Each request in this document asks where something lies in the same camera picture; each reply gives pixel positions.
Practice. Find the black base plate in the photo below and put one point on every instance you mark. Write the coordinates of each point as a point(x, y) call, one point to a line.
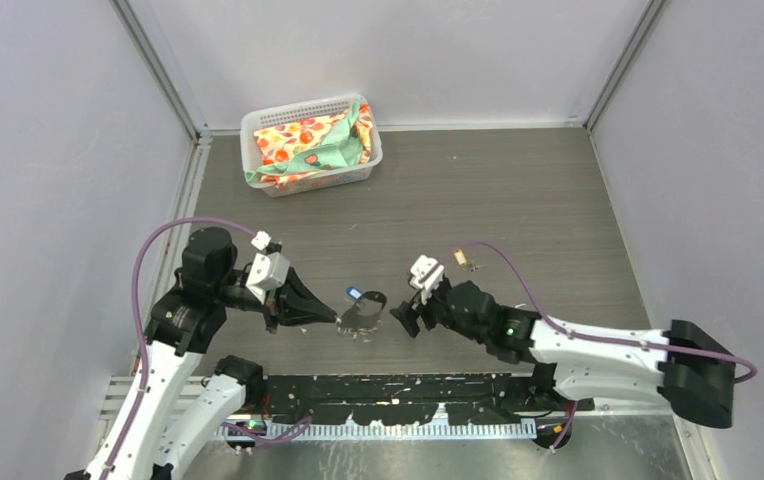
point(468, 399)

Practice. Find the white cable duct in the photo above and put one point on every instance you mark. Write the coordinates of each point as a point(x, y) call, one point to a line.
point(433, 430)

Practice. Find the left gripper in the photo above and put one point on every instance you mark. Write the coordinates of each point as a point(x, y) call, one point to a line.
point(294, 304)

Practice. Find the metal key organizer plate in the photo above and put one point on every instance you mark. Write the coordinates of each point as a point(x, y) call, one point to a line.
point(362, 319)

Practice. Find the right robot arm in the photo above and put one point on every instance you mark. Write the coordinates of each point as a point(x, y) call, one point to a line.
point(681, 367)

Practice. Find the floral cloth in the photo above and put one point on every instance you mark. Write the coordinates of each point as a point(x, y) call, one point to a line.
point(292, 151)

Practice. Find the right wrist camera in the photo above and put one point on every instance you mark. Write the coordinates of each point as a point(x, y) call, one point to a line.
point(425, 274)

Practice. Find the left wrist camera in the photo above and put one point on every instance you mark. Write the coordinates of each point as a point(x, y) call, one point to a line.
point(269, 268)

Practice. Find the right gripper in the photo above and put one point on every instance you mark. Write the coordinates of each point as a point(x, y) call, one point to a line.
point(408, 312)

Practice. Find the white plastic basket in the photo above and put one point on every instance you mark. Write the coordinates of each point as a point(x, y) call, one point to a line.
point(289, 113)

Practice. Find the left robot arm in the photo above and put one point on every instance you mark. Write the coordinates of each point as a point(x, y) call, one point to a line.
point(224, 265)

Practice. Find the blue tagged key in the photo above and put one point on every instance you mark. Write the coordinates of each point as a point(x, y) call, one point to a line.
point(354, 293)

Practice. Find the yellow tagged key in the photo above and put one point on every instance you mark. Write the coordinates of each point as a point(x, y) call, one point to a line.
point(464, 262)

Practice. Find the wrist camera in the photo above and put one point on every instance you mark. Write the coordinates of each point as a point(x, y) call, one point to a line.
point(269, 268)
point(425, 274)

